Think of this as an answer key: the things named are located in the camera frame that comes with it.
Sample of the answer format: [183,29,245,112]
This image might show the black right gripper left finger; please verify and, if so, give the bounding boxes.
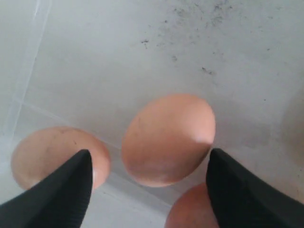
[0,150,92,228]

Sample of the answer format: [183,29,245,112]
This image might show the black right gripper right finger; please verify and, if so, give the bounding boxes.
[206,148,304,228]

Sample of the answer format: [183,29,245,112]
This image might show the brown egg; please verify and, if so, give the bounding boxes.
[121,94,216,187]
[164,183,219,228]
[11,126,111,190]

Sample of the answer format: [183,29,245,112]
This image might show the clear plastic storage box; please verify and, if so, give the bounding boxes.
[0,0,304,228]

